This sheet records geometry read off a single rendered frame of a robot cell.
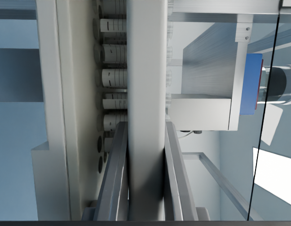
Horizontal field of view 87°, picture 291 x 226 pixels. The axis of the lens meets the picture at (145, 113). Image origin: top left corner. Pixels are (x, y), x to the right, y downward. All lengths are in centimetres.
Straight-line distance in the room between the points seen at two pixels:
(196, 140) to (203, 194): 130
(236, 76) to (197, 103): 14
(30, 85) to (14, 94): 8
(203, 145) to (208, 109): 350
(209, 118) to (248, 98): 16
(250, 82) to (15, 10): 68
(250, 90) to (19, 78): 83
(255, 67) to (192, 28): 382
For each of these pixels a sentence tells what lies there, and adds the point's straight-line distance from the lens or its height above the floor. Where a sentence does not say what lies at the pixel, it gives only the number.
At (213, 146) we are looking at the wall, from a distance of 411.
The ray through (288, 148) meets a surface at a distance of 61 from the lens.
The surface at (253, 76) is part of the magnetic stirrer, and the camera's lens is 62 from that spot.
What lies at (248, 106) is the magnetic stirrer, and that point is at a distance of 62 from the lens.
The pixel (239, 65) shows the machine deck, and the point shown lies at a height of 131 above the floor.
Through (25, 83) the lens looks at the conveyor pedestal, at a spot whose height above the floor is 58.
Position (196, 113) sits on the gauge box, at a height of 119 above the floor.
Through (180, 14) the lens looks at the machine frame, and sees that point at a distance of 46.
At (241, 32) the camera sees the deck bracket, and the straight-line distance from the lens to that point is 56.
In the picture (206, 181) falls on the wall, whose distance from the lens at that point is 428.
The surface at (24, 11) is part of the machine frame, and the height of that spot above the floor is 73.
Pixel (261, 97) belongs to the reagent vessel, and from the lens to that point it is 70.
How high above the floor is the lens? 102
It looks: 2 degrees up
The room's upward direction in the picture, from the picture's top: 90 degrees clockwise
